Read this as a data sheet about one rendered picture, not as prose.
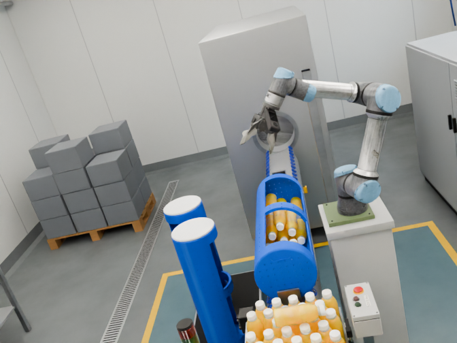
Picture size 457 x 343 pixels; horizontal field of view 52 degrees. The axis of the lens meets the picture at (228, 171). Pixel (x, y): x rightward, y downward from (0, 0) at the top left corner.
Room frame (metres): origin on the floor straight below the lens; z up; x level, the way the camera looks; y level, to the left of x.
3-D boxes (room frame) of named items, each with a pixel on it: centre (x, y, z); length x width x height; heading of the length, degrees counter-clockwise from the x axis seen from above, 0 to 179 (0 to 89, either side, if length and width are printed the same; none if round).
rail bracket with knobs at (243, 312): (1.74, 0.09, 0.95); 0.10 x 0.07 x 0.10; 80
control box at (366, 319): (1.50, -0.36, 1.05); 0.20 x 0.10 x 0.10; 170
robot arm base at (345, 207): (2.08, -0.55, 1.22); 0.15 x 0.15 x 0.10
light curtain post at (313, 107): (3.16, -0.69, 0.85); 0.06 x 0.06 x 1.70; 80
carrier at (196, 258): (2.64, 0.31, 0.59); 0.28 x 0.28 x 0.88
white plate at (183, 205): (3.06, 0.38, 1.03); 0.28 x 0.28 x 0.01
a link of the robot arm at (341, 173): (2.08, -0.55, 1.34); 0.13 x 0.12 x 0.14; 11
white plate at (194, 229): (2.64, 0.31, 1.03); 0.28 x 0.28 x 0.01
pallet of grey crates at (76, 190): (5.56, 1.71, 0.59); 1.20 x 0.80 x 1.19; 81
